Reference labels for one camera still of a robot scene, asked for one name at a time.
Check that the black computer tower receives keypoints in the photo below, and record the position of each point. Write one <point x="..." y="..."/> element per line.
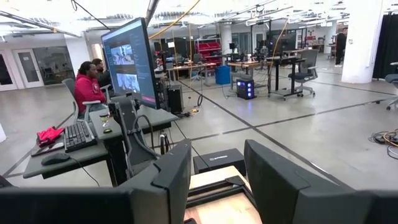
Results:
<point x="175" y="98"/>

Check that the wooden workbench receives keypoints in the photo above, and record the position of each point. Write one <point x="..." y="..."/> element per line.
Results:
<point x="191" y="66"/>
<point x="248" y="64"/>

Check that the grey office chair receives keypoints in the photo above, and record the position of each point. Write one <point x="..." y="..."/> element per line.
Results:
<point x="306" y="65"/>
<point x="70" y="85"/>

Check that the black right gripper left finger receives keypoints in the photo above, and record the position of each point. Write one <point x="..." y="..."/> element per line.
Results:
<point x="168" y="186"/>

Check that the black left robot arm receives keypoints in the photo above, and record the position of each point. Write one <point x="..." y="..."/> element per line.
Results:
<point x="127" y="130"/>

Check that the black cardboard box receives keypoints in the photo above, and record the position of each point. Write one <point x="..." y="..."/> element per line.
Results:
<point x="217" y="161"/>

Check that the black computer mouse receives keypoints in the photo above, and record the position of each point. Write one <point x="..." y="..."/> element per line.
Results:
<point x="56" y="158"/>

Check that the person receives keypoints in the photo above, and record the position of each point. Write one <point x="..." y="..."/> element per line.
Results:
<point x="87" y="88"/>
<point x="102" y="74"/>
<point x="340" y="46"/>

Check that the large flat monitor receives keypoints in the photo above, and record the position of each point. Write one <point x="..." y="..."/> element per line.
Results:
<point x="130" y="62"/>

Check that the grey desk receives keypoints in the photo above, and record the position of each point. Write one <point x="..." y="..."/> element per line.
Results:
<point x="93" y="155"/>

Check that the blue bin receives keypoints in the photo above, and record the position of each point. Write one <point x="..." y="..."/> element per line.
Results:
<point x="223" y="74"/>

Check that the red storage bin shelf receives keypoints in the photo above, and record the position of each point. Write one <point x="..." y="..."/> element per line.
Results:
<point x="208" y="49"/>

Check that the black curtain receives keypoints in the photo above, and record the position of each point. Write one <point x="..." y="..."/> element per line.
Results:
<point x="387" y="46"/>

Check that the black standing desk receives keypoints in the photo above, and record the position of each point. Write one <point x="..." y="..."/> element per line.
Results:
<point x="290" y="59"/>

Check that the black smartphone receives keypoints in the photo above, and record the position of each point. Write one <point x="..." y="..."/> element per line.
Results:
<point x="46" y="150"/>

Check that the red cloth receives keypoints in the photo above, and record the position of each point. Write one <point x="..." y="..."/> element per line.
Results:
<point x="49" y="135"/>

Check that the drinking glass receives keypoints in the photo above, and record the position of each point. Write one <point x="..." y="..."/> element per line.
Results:
<point x="104" y="119"/>

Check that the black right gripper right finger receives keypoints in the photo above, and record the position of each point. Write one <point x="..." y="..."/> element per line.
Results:
<point x="273" y="193"/>

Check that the black keyboard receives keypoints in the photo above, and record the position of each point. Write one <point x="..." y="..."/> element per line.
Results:
<point x="77" y="135"/>

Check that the computer tower blue lights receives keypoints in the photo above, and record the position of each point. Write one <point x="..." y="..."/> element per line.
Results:
<point x="245" y="88"/>

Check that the black metal table frame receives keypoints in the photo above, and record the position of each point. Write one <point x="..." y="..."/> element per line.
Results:
<point x="214" y="188"/>

